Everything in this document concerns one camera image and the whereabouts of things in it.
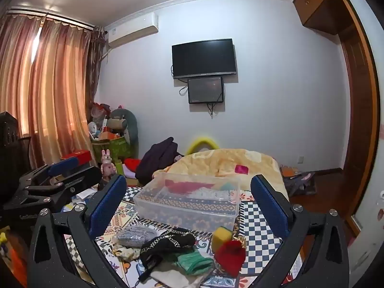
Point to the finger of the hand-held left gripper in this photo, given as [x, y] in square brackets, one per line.
[81, 180]
[63, 165]

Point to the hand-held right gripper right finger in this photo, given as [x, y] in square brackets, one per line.
[269, 207]

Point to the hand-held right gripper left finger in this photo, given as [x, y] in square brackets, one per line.
[109, 201]

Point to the red flat box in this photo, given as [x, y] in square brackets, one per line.
[76, 157]

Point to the white papers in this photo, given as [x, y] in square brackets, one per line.
[82, 196]

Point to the pink bunny toy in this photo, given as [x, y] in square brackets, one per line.
[107, 163]

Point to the patterned checkered bed sheet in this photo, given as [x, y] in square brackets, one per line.
[261, 246]

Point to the black chair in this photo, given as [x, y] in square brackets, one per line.
[25, 153]

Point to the patterned bag on floor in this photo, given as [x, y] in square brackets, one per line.
[300, 181]

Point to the orange yellow toy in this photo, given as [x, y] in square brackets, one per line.
[12, 258]

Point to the grey knit cloth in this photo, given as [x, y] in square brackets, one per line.
[135, 235]

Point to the red plush cloth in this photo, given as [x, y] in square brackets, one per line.
[132, 164]

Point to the gold shiny ornament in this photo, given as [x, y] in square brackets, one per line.
[240, 240]

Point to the green gift bag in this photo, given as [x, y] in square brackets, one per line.
[112, 148]

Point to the teal cloth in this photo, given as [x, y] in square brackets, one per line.
[228, 186]

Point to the floral scrunchie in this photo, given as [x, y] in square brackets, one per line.
[126, 251]

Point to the pile of boxes and toys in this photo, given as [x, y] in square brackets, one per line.
[100, 123]

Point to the yellow green sponge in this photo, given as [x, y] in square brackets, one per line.
[221, 238]

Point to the black cabinet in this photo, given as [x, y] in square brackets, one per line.
[8, 144]

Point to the dark purple jacket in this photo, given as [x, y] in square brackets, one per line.
[156, 159]

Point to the white knit cloth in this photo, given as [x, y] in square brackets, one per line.
[207, 193]

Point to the red fuzzy cloth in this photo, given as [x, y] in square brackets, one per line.
[229, 258]

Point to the yellow blanket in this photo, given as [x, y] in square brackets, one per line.
[216, 162]

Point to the grey green plush pillow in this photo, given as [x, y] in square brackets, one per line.
[130, 129]

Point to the black knit glove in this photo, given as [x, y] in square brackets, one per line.
[168, 243]

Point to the red cloth in box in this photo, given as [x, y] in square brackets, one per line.
[184, 187]

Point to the clear plastic storage box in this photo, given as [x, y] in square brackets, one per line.
[186, 207]

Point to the orange pink curtain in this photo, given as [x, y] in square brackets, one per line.
[45, 90]

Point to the green knit cloth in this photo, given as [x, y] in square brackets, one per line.
[195, 262]

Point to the yellow foam arch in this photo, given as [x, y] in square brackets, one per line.
[201, 142]

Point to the brown patterned curtain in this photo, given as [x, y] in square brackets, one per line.
[97, 63]

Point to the white air conditioner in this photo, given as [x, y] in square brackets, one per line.
[132, 31]

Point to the wooden overhead cabinet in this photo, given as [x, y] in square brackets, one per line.
[322, 3]

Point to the white wall socket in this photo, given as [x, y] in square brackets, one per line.
[300, 159]

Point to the small wall monitor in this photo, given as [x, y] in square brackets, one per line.
[205, 90]

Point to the wooden door frame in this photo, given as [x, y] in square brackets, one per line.
[364, 102]

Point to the large wall television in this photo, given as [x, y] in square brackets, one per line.
[204, 57]

